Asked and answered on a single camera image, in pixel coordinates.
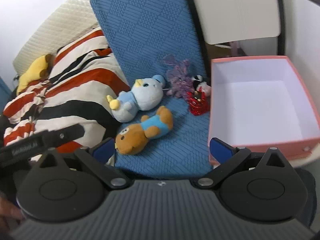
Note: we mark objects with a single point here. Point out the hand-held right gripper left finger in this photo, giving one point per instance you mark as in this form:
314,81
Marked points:
103,151

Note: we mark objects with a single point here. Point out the purple organza flower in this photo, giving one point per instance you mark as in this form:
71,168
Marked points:
178,77

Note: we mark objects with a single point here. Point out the cream quilted pillow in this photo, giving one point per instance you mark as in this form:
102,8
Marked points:
62,20

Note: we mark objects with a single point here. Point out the red black striped blanket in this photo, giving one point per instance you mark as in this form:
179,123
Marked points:
80,82

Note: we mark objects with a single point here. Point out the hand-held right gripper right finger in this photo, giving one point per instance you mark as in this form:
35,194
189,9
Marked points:
221,151

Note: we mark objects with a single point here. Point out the pink cardboard box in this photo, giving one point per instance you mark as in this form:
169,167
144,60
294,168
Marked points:
260,105

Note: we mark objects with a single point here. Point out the brown bear plush blue shirt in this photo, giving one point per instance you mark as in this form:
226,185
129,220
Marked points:
147,128

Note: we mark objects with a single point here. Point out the red doll ornament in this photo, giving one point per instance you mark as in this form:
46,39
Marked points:
197,102

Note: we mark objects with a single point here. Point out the yellow plush toy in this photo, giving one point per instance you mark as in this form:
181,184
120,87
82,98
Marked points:
33,72

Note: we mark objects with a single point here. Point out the blue quilted mat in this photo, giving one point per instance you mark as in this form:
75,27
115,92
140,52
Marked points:
147,35

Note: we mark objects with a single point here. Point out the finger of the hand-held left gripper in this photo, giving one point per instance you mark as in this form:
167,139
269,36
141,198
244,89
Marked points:
53,135

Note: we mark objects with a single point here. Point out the person's left hand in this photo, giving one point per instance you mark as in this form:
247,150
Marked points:
8,213

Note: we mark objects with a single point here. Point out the white chair black frame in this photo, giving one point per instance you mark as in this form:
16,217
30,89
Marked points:
237,7

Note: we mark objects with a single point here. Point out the light blue penguin plush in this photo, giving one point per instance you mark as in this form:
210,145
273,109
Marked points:
140,97

